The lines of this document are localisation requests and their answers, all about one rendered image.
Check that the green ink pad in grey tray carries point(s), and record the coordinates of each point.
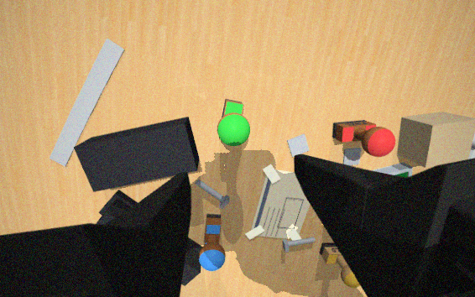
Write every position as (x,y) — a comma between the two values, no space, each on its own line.
(400,169)

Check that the rubber stamp with yellow knob handle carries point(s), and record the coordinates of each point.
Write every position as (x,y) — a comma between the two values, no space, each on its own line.
(331,254)

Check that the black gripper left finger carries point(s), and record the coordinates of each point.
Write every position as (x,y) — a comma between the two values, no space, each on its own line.
(140,253)

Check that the grey metal bolt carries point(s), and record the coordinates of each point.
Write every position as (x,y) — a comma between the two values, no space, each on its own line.
(287,244)
(224,200)

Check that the dark red rubber stamp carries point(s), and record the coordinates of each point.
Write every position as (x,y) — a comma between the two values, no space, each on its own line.
(376,141)

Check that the brown cube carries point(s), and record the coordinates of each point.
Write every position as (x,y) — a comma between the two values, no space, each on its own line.
(433,139)

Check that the light grey flat bar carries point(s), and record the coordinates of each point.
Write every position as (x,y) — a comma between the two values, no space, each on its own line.
(86,101)

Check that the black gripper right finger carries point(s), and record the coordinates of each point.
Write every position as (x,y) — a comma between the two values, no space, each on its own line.
(386,227)

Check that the black rectangular block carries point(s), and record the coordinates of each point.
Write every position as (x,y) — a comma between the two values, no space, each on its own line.
(134,155)
(121,202)

